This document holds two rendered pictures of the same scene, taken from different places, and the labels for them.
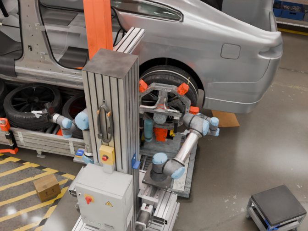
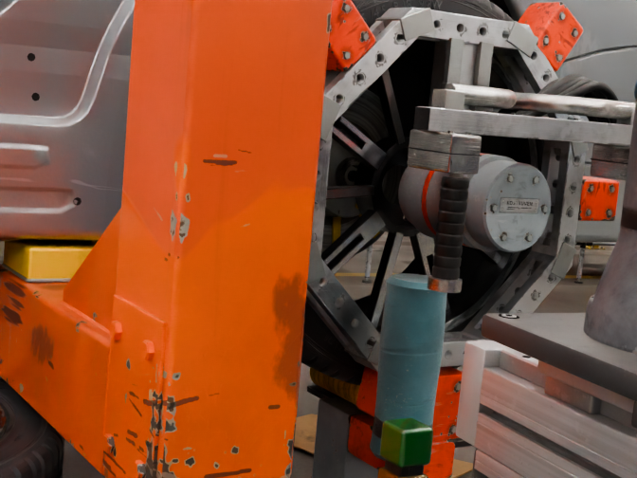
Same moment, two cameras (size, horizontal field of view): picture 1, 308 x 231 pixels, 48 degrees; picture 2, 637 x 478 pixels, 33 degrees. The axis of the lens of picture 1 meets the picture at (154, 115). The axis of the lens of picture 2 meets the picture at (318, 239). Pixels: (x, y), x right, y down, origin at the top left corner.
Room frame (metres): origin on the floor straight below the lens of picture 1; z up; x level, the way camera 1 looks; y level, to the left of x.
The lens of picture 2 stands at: (1.59, 1.17, 0.98)
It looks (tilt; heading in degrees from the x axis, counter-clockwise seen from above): 8 degrees down; 317
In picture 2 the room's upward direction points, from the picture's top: 5 degrees clockwise
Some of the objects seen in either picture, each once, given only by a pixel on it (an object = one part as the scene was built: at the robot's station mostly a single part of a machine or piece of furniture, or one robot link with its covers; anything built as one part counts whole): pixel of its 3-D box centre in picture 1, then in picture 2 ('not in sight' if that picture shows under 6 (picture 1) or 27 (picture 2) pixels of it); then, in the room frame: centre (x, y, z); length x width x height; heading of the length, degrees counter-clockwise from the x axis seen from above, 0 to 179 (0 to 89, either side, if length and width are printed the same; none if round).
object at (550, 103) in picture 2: (171, 102); (558, 83); (2.52, -0.16, 1.03); 0.19 x 0.18 x 0.11; 170
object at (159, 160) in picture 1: (160, 162); not in sight; (1.82, -0.06, 0.98); 0.13 x 0.12 x 0.14; 56
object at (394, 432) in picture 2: not in sight; (406, 442); (2.28, 0.37, 0.64); 0.04 x 0.04 x 0.04; 80
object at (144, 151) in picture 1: (162, 144); not in sight; (2.83, -0.12, 0.13); 0.50 x 0.36 x 0.10; 80
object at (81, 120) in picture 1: (89, 138); not in sight; (1.86, 0.49, 1.19); 0.15 x 0.12 x 0.55; 147
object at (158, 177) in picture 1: (159, 171); not in sight; (1.83, -0.06, 0.87); 0.15 x 0.15 x 0.10
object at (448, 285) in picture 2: (140, 121); (450, 229); (2.46, 0.12, 0.83); 0.04 x 0.04 x 0.16
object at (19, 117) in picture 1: (34, 106); not in sight; (3.14, 1.44, 0.39); 0.66 x 0.66 x 0.24
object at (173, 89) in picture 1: (162, 107); (442, 193); (2.66, -0.09, 0.85); 0.54 x 0.07 x 0.54; 80
